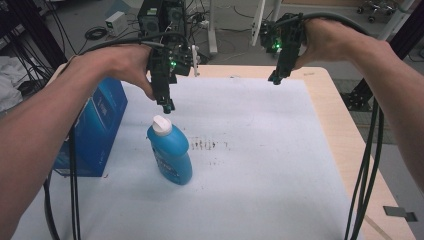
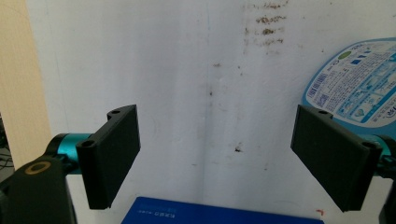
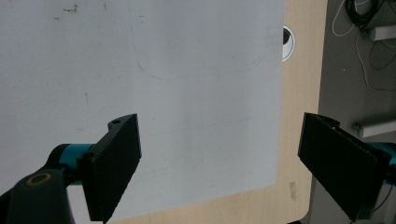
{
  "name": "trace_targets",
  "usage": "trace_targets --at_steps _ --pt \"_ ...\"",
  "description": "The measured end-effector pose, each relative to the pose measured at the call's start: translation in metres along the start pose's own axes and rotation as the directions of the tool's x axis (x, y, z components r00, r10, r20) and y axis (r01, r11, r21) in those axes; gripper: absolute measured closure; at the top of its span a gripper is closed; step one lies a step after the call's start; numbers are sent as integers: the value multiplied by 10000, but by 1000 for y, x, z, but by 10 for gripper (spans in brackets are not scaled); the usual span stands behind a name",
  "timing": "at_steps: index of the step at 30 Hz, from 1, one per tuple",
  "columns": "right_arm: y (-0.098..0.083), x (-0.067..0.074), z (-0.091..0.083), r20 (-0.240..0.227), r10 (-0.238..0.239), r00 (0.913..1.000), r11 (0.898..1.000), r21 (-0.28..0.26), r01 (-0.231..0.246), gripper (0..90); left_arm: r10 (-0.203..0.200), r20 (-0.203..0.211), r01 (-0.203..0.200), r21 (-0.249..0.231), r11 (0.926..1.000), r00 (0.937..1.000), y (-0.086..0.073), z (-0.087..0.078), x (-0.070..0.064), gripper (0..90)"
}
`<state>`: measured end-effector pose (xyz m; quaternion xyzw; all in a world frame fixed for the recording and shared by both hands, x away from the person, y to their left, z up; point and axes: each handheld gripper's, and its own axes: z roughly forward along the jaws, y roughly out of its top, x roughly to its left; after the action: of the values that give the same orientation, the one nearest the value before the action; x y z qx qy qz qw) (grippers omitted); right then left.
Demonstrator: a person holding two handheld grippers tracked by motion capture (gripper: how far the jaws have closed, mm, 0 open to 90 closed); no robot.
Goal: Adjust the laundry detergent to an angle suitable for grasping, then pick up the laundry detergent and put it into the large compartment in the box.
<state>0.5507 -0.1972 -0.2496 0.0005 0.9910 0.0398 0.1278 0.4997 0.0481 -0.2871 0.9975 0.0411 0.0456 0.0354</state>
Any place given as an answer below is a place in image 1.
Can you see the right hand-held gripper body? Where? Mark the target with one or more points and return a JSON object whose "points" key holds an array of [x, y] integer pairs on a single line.
{"points": [[288, 36]]}

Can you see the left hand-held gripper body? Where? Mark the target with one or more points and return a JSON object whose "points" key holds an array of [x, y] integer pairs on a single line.
{"points": [[165, 66]]}

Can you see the blue bottle with white cap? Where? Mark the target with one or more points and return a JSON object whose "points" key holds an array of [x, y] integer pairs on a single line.
{"points": [[171, 153]]}

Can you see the person's right hand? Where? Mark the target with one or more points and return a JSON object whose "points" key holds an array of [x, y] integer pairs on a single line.
{"points": [[330, 43]]}

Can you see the person's left hand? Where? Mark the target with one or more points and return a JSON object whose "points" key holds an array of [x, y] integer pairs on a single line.
{"points": [[116, 65]]}

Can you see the white metal stand leg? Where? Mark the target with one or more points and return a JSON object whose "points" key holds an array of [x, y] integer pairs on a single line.
{"points": [[258, 23], [212, 30]]}

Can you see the black computer tower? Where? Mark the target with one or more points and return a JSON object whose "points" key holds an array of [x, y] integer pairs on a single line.
{"points": [[160, 18]]}

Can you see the small white device box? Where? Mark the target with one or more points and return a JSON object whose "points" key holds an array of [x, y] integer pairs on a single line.
{"points": [[116, 23]]}

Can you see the blue cardboard box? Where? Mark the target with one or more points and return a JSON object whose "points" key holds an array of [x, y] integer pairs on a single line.
{"points": [[96, 130]]}

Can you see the white table mat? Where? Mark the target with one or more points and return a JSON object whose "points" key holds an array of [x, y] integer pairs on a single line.
{"points": [[253, 166]]}

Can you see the white crumpled cloth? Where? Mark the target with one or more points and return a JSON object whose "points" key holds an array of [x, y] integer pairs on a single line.
{"points": [[9, 83]]}

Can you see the grey tape strip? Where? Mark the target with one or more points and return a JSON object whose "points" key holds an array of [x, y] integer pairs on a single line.
{"points": [[399, 213]]}

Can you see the black metal frame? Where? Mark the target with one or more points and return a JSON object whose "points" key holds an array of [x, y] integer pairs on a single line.
{"points": [[33, 36]]}

